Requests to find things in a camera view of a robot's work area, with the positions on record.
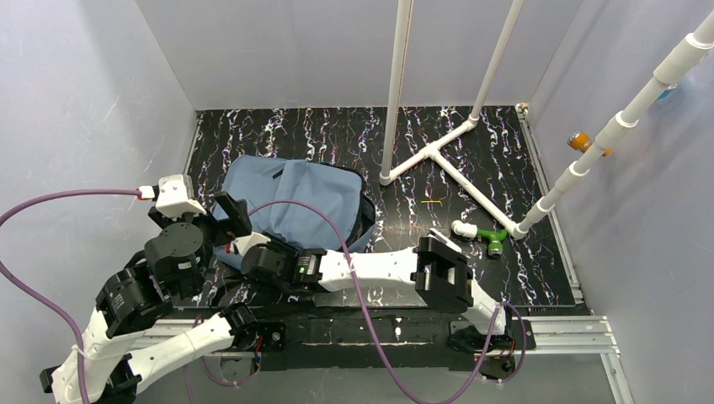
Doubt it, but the blue student backpack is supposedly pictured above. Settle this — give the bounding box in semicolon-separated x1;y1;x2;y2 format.
221;155;376;268

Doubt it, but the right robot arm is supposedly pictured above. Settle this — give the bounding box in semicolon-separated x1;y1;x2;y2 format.
233;237;507;336

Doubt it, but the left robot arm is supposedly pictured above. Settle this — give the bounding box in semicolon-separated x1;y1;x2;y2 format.
40;187;256;403

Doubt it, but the small brown stick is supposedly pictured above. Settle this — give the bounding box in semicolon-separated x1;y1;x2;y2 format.
420;199;443;207

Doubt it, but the blue white eraser case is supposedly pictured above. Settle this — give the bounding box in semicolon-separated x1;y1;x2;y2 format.
429;228;462;253

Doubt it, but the green white pipe fitting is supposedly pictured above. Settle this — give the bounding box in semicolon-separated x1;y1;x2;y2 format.
450;221;509;258

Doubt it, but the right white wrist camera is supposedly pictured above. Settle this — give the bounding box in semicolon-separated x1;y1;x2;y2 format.
225;231;271;256

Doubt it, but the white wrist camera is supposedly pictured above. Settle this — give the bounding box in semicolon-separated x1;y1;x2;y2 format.
225;231;271;256
136;174;206;218

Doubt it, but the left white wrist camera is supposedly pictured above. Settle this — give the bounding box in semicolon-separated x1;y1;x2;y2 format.
136;174;206;218

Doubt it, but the aluminium rail base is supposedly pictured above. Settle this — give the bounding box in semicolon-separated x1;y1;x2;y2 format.
105;303;634;404

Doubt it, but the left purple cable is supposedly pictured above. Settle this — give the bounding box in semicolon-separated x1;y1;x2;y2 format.
0;188;258;404

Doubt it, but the orange knob on wall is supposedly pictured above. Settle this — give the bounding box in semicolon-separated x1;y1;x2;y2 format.
567;132;592;153

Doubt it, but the white pvc pipe frame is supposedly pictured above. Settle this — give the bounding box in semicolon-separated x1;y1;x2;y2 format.
378;0;714;241

